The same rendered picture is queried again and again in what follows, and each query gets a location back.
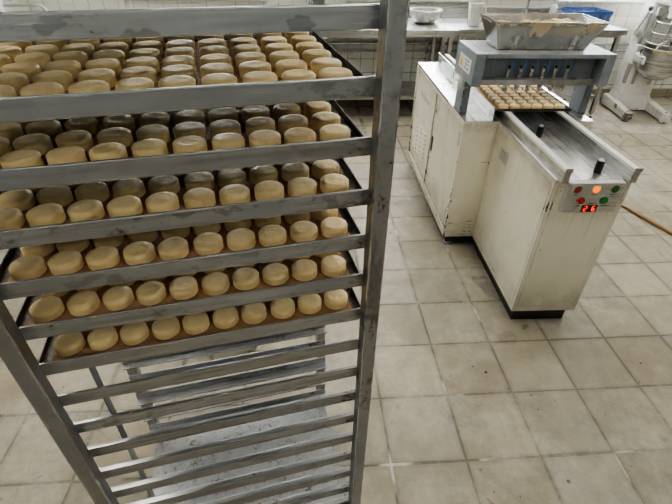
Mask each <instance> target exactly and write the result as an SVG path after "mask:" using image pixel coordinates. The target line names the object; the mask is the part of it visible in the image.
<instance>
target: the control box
mask: <svg viewBox="0 0 672 504"><path fill-rule="evenodd" d="M625 185H626V182H625V181H623V180H569V182H568V183H566V184H565V188H564V191H563V194H562V196H561V199H560V202H559V205H558V208H557V209H558V210H559V212H614V210H615V208H616V205H617V203H618V201H619V199H620V196H621V194H622V192H623V190H624V187H625ZM578 186H581V187H582V190H581V192H579V193H575V192H574V190H575V188H576V187H578ZM596 186H600V187H601V190H600V191H599V192H597V193H594V192H593V189H594V188H595V187H596ZM614 186H619V190H618V191H617V192H615V193H613V192H612V191H611V190H612V188H613V187H614ZM581 197H583V198H584V199H585V202H584V203H583V204H578V202H577V200H578V199H579V198H581ZM603 197H607V198H608V202H607V203H605V204H602V203H601V202H600V200H601V199H602V198H603ZM585 206H587V208H586V207H585ZM592 206H596V207H595V208H594V207H593V208H594V211H591V209H592ZM584 207H585V208H586V209H587V210H586V209H584ZM583 209H584V210H586V211H583ZM592 210H593V209H592Z"/></svg>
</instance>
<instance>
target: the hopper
mask: <svg viewBox="0 0 672 504"><path fill-rule="evenodd" d="M480 15H481V18H482V22H483V27H484V31H485V35H486V40H487V43H488V44H489V45H490V46H492V47H493V48H495V49H496V50H585V49H586V48H587V47H588V45H589V44H590V43H591V42H592V41H593V40H594V39H595V38H596V37H597V36H598V35H599V34H600V33H601V32H602V31H603V30H604V29H605V28H606V27H607V26H608V25H609V24H610V23H609V22H606V21H603V20H600V19H597V18H594V17H591V16H588V15H585V14H582V13H480ZM523 17H524V18H523ZM507 18H508V19H507ZM553 18H557V19H564V18H569V19H571V20H572V21H573V20H575V21H578V22H581V23H571V22H553V21H552V19H553ZM524 19H528V20H532V22H520V21H522V20H524ZM539 19H541V20H539ZM517 21H518V22H517ZM541 21H550V22H541Z"/></svg>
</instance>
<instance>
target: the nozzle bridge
mask: <svg viewBox="0 0 672 504"><path fill-rule="evenodd" d="M616 58H617V54H615V53H612V52H610V51H608V50H605V49H603V48H601V47H598V46H596V45H594V44H591V43H590V44H589V45H588V47H587V48H586V49H585V50H496V49H495V48H493V47H492V46H490V45H489V44H488V43H487V40H459V44H458V50H457V57H456V63H455V69H454V70H455V71H456V72H457V73H458V74H459V79H458V85H457V91H456V97H455V103H454V108H455V110H456V111H457V112H458V114H459V115H461V114H466V112H467V107H468V101H469V96H470V91H471V87H480V85H575V87H574V90H573V93H572V96H571V99H570V103H569V107H571V108H572V109H571V110H573V111H574V112H575V113H577V114H585V111H586V108H587V105H588V102H589V99H590V96H591V93H592V91H593V88H594V85H595V86H596V87H606V86H607V83H608V80H609V77H610V75H611V72H612V69H613V66H614V64H615V61H616ZM515 59H516V64H515V67H514V70H513V72H512V73H511V74H510V76H509V79H506V78H505V75H506V71H507V68H508V65H511V71H512V69H513V66H514V62H515ZM527 59H528V64H527V67H526V70H525V72H524V73H523V74H522V75H521V78H520V79H517V74H518V70H519V68H520V65H523V71H524V69H525V66H526V62H527ZM538 59H540V63H539V67H538V69H537V71H536V73H534V74H533V76H532V79H529V78H528V77H529V72H530V69H531V68H532V65H535V67H534V69H535V70H536V68H537V65H538V61H539V60H538ZM550 59H552V63H551V66H550V69H549V71H548V72H547V70H548V68H549V65H550ZM562 59H564V62H563V66H562V69H561V71H560V72H559V73H558V74H556V78H555V79H552V78H551V77H552V73H553V70H554V68H555V65H558V68H557V69H558V71H559V70H560V68H561V65H562ZM574 59H575V60H576V61H575V66H574V68H573V70H572V72H571V73H570V74H568V76H567V78H566V79H563V74H564V71H565V69H566V67H567V65H570V67H569V69H570V70H569V72H570V71H571V69H572V67H573V64H574ZM544 65H547V66H546V72H547V73H546V74H545V76H544V78H543V79H540V74H541V71H542V69H543V66H544ZM535 70H534V72H535ZM523 71H522V72H523ZM558 71H557V72H558Z"/></svg>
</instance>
